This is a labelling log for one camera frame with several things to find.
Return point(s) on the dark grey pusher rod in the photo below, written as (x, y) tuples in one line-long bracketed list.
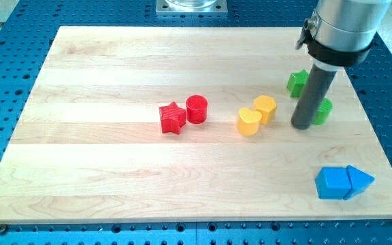
[(313, 94)]

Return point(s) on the green cylinder block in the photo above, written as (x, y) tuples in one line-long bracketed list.
[(323, 112)]

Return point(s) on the green star block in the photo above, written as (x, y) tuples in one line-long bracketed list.
[(296, 83)]

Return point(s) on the red star block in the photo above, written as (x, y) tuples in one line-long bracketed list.
[(172, 118)]

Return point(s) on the yellow hexagon block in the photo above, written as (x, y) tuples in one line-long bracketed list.
[(266, 106)]

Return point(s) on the yellow heart block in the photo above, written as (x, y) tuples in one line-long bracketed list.
[(248, 121)]

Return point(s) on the blue cube block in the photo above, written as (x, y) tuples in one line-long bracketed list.
[(332, 183)]

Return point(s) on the blue triangle block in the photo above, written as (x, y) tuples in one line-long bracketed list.
[(359, 181)]

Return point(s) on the red cylinder block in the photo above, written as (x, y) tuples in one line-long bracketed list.
[(196, 109)]

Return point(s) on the light wooden board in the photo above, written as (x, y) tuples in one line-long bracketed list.
[(89, 148)]

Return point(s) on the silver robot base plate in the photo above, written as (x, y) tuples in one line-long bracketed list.
[(190, 7)]

